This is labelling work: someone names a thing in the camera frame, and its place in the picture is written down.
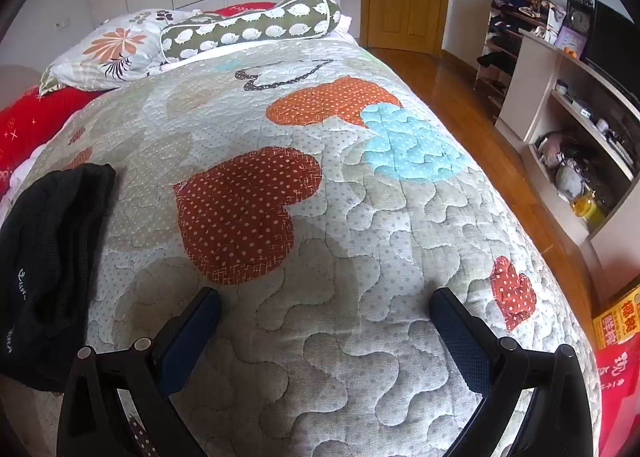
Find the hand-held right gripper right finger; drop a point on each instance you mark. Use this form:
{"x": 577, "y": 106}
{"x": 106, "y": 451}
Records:
{"x": 460, "y": 337}

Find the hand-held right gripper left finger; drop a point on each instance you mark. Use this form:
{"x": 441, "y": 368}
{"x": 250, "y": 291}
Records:
{"x": 185, "y": 342}

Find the black pants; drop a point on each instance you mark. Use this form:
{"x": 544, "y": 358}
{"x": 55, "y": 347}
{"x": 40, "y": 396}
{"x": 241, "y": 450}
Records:
{"x": 45, "y": 262}

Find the quilted heart pattern bedspread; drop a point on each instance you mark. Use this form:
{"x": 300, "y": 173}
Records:
{"x": 340, "y": 247}

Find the yellow cardboard box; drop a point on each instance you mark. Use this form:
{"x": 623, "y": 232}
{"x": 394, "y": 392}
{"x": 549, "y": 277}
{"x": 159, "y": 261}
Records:
{"x": 620, "y": 317}

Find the red bag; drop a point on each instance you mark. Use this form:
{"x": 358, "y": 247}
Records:
{"x": 620, "y": 387}

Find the yellow bottle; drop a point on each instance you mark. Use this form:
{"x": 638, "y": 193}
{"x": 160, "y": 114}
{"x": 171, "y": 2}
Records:
{"x": 587, "y": 209}

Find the black set-top box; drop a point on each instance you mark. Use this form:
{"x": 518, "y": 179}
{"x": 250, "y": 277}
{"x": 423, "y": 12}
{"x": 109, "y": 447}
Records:
{"x": 619, "y": 142}

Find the white television cabinet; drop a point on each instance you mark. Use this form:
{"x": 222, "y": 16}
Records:
{"x": 525, "y": 82}

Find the red patterned quilt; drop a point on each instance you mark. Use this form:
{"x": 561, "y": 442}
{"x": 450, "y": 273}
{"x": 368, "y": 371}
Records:
{"x": 35, "y": 122}

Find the white cup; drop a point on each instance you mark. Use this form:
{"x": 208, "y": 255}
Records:
{"x": 562, "y": 87}

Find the wooden shoe rack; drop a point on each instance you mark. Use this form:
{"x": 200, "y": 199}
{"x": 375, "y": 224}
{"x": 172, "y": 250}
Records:
{"x": 500, "y": 54}

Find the floral print pillow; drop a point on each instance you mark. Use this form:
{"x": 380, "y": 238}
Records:
{"x": 110, "y": 52}

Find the grey rounded chair back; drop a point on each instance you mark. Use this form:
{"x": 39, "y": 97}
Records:
{"x": 17, "y": 84}

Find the green hedgehog print bolster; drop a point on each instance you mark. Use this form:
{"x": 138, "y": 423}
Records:
{"x": 250, "y": 27}

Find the black television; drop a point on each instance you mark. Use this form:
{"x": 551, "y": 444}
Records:
{"x": 612, "y": 42}

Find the red pillow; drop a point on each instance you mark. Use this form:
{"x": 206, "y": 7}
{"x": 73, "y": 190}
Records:
{"x": 240, "y": 9}

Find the black ornate clock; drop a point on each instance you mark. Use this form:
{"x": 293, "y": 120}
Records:
{"x": 580, "y": 14}

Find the purple picture frame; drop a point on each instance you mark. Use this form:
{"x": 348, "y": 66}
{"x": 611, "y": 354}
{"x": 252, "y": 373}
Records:
{"x": 571, "y": 41}

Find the white wall socket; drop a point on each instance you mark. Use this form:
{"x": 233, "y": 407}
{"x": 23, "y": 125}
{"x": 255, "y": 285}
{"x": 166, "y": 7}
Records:
{"x": 60, "y": 24}

